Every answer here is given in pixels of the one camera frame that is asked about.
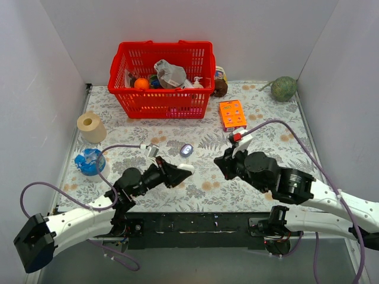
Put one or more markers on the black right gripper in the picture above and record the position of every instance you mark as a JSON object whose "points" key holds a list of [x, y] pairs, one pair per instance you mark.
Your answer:
{"points": [[228, 165]]}

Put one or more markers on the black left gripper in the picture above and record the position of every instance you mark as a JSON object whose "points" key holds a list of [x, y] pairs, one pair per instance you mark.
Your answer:
{"points": [[163, 170]]}

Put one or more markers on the white earbud charging case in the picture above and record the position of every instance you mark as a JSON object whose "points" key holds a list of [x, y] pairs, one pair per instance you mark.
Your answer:
{"points": [[186, 167]]}

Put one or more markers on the lavender earbud charging case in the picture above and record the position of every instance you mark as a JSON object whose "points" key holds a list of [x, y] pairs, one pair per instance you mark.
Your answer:
{"points": [[186, 150]]}

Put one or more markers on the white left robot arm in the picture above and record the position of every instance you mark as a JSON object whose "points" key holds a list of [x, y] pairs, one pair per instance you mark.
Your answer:
{"points": [[41, 238]]}

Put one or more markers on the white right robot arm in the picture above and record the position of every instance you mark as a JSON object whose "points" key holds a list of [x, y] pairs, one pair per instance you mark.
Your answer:
{"points": [[308, 204]]}

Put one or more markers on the orange snack box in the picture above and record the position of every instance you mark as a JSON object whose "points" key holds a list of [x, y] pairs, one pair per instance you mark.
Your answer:
{"points": [[232, 115]]}

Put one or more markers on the floral patterned table mat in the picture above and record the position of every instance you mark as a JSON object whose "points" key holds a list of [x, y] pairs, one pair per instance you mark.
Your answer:
{"points": [[279, 132]]}

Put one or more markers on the brown jar with label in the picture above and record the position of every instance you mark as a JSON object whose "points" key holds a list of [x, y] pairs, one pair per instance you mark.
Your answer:
{"points": [[220, 83]]}

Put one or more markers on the white pump bottle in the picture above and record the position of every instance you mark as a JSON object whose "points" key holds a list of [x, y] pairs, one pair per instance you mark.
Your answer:
{"points": [[196, 83]]}

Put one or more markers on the blue wrapped tissue roll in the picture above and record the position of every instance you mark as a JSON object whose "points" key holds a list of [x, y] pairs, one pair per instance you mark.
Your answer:
{"points": [[86, 164]]}

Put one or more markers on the beige paper roll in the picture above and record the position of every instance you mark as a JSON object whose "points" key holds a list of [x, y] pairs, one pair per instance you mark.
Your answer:
{"points": [[91, 127]]}

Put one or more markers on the dark green toy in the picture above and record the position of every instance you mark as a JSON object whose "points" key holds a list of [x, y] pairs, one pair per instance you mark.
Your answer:
{"points": [[154, 82]]}

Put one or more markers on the green melon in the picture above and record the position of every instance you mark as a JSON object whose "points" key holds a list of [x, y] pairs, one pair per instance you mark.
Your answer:
{"points": [[282, 88]]}

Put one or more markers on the orange fruit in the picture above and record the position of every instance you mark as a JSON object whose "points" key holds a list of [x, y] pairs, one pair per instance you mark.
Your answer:
{"points": [[141, 83]]}

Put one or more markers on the grey crumpled bag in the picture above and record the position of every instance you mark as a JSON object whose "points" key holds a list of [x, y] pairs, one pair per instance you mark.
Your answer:
{"points": [[170, 76]]}

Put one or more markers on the red plastic shopping basket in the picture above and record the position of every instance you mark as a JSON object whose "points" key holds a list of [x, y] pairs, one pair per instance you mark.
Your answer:
{"points": [[139, 57]]}

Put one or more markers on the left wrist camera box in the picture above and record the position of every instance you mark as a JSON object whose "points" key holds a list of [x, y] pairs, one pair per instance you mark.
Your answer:
{"points": [[150, 151]]}

